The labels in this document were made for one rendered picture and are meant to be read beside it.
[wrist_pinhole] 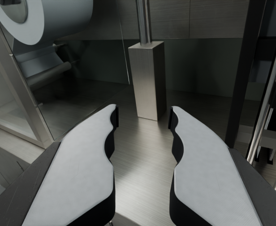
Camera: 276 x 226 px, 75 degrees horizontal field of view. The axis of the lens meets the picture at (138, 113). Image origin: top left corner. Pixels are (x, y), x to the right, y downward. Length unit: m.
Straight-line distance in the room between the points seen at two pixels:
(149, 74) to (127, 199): 0.38
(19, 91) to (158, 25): 0.58
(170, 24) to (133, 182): 0.62
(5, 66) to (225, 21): 0.70
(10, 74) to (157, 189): 0.49
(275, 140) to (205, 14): 0.53
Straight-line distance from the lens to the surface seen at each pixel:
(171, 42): 0.85
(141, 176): 0.51
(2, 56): 0.60
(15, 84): 0.61
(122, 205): 0.47
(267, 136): 0.41
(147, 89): 0.64
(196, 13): 0.80
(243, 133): 0.40
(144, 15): 0.61
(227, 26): 0.78
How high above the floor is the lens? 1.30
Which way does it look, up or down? 32 degrees down
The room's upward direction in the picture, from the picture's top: 8 degrees counter-clockwise
